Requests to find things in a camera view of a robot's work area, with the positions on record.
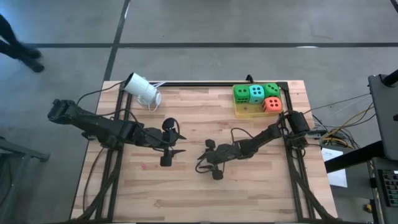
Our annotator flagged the green foam die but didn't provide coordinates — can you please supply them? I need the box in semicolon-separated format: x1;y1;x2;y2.
263;82;280;99
233;84;251;105

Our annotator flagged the orange foam die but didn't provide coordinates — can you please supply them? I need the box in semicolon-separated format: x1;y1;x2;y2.
262;96;283;113

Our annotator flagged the yellow translucent plastic bin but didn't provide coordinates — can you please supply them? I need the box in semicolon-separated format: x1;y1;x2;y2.
233;82;284;119

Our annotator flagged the white cylindrical camera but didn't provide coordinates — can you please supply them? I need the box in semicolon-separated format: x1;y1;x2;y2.
123;72;162;108

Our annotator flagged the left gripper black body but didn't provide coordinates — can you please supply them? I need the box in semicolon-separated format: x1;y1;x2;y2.
141;117;180;167

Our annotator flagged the backlit keyboard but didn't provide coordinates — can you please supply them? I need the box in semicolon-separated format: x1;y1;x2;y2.
381;169;398;208

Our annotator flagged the black aluminium table frame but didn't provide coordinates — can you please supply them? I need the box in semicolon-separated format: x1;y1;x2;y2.
73;81;338;224

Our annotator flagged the person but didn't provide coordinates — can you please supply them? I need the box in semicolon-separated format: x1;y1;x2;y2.
0;14;46;74

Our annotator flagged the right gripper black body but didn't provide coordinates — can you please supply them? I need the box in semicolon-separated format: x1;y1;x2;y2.
203;139;238;181

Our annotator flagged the teal foam die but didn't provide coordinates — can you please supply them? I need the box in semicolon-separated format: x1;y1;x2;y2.
249;84;266;105

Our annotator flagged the thin brown cable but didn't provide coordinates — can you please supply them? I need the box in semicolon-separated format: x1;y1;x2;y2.
82;146;105;214

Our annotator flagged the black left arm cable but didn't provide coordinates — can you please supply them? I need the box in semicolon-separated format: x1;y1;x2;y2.
76;80;126;106

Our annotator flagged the dark metal stand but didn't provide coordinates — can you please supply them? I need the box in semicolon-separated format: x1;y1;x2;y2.
0;130;50;224

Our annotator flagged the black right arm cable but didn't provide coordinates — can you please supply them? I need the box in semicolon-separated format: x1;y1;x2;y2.
230;126;255;144

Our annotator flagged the white camera cable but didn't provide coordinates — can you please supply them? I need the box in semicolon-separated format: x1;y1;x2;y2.
148;80;167;113

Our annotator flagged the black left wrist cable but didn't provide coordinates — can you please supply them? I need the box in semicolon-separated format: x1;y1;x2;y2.
102;108;181;149

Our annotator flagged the black metal beam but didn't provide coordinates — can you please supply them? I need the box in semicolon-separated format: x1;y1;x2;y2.
325;140;385;174

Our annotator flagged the yellow cable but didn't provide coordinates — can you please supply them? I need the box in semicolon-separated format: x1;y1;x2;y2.
322;102;376;147

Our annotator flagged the white paper sheet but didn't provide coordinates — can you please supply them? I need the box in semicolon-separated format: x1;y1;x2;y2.
322;147;348;189

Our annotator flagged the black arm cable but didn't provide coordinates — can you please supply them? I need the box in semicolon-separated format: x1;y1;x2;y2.
230;126;255;144
76;80;126;106

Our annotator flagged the grey equipment cart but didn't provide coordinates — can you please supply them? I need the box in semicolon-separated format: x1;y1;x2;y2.
368;70;398;161

